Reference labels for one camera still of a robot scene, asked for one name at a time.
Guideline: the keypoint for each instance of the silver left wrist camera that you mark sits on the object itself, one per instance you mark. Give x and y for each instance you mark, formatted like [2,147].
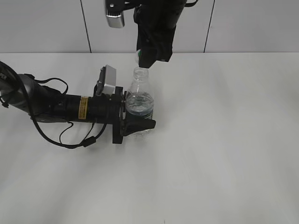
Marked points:
[107,81]

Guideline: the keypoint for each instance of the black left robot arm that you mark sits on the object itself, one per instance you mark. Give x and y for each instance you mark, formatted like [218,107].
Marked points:
[47,105]

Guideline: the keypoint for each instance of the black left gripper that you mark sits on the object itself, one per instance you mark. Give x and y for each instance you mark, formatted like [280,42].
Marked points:
[108,110]

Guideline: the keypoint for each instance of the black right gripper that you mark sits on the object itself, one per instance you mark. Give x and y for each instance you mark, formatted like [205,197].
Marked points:
[156,25]

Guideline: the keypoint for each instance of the white green bottle cap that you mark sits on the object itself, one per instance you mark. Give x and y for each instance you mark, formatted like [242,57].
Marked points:
[137,56]

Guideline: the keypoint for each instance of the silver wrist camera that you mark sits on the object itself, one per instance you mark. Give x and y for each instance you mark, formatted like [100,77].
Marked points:
[107,81]
[114,13]

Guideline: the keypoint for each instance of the clear Cestbon water bottle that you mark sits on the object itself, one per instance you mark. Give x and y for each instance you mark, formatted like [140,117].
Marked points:
[140,97]

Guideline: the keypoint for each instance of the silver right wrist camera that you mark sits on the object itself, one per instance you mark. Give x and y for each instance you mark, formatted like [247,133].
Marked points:
[114,13]

